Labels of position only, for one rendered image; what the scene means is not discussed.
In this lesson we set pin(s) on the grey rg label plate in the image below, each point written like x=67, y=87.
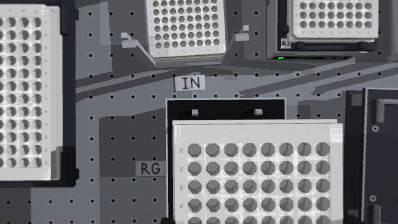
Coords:
x=150, y=168

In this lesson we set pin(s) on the grey perforated base plate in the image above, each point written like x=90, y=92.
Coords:
x=121, y=108

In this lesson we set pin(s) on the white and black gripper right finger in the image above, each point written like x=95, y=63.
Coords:
x=351, y=219

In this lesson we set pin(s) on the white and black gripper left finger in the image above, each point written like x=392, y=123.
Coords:
x=167, y=220

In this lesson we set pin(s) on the dark grey rectangular nest plate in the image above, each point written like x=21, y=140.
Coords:
x=377, y=161

